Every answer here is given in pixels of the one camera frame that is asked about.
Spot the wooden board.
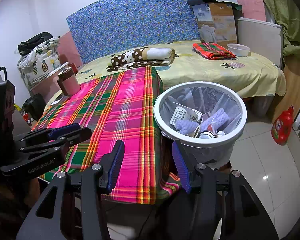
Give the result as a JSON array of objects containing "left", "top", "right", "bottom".
[{"left": 272, "top": 55, "right": 300, "bottom": 124}]

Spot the white panel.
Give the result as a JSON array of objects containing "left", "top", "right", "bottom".
[{"left": 237, "top": 17, "right": 283, "bottom": 69}]

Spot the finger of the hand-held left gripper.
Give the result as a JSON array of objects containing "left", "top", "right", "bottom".
[
  {"left": 20, "top": 127, "right": 93, "bottom": 154},
  {"left": 14, "top": 123, "right": 82, "bottom": 143}
]

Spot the pink plaid tablecloth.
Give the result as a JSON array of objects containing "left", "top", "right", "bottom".
[{"left": 31, "top": 66, "right": 183, "bottom": 205}]

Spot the brown thermos jug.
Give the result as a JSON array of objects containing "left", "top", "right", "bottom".
[{"left": 57, "top": 67, "right": 80, "bottom": 96}]

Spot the yellow pineapple bedsheet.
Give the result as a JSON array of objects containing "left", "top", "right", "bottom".
[{"left": 44, "top": 40, "right": 287, "bottom": 110}]

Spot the patterned paper cup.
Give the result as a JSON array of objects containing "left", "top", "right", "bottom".
[{"left": 170, "top": 106, "right": 203, "bottom": 125}]

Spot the pink cabinet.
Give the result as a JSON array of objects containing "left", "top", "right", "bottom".
[{"left": 30, "top": 62, "right": 78, "bottom": 98}]

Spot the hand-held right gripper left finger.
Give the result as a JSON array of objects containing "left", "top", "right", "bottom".
[{"left": 16, "top": 139, "right": 125, "bottom": 240}]

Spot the black clothing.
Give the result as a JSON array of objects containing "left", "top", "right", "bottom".
[{"left": 17, "top": 32, "right": 53, "bottom": 55}]

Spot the red detergent bottle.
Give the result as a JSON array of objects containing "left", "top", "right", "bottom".
[{"left": 271, "top": 106, "right": 295, "bottom": 145}]

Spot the printed cardboard box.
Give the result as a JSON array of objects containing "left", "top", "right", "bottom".
[{"left": 187, "top": 0, "right": 243, "bottom": 43}]

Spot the black bag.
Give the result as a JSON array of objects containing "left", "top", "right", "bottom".
[{"left": 22, "top": 94, "right": 47, "bottom": 122}]

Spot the folded red plaid cloth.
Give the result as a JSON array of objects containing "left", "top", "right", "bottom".
[{"left": 192, "top": 42, "right": 238, "bottom": 60}]

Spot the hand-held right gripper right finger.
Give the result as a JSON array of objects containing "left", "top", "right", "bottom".
[{"left": 172, "top": 140, "right": 279, "bottom": 240}]

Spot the brown polka dot blanket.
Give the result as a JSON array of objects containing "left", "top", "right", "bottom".
[{"left": 107, "top": 47, "right": 176, "bottom": 72}]

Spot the white foam net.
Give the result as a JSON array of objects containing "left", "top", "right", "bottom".
[
  {"left": 175, "top": 119, "right": 199, "bottom": 136},
  {"left": 202, "top": 107, "right": 227, "bottom": 132}
]

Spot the white plastic bowl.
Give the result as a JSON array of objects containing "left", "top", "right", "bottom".
[{"left": 226, "top": 43, "right": 249, "bottom": 57}]

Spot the white trash bin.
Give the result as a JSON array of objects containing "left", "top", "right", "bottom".
[{"left": 153, "top": 81, "right": 247, "bottom": 170}]

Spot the green curtain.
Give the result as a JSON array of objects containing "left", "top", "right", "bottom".
[{"left": 251, "top": 0, "right": 300, "bottom": 64}]

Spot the clear bin liner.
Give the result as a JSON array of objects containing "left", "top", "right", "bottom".
[{"left": 161, "top": 86, "right": 242, "bottom": 140}]

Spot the blue floral headboard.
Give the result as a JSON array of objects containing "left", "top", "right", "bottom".
[{"left": 66, "top": 0, "right": 213, "bottom": 64}]

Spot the pineapple print quilt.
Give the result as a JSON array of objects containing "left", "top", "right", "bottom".
[{"left": 17, "top": 37, "right": 62, "bottom": 90}]

